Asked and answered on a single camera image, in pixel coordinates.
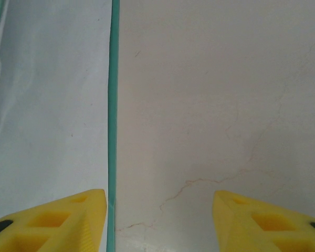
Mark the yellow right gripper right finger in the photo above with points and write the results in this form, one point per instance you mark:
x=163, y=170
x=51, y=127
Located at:
x=265, y=231

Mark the white paper sheet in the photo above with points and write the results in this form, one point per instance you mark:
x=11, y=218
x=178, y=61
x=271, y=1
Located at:
x=55, y=105

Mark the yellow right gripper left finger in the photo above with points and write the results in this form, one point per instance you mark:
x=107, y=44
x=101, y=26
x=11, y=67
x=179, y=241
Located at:
x=55, y=231

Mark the green file folder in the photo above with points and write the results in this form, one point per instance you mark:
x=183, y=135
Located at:
x=113, y=105

